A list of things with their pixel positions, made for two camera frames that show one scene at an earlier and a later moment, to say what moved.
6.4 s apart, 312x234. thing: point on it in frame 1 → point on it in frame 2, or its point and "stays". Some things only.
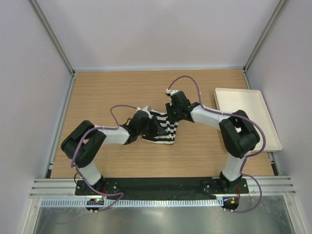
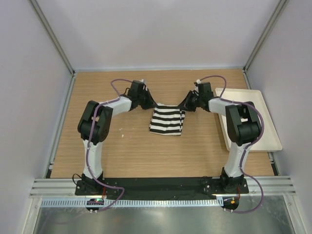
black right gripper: (171, 117) → (185, 105)
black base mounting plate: (160, 186) stays
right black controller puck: (230, 203) stays
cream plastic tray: (251, 103) stays
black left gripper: (154, 129) → (151, 103)
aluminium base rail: (272, 185) stays
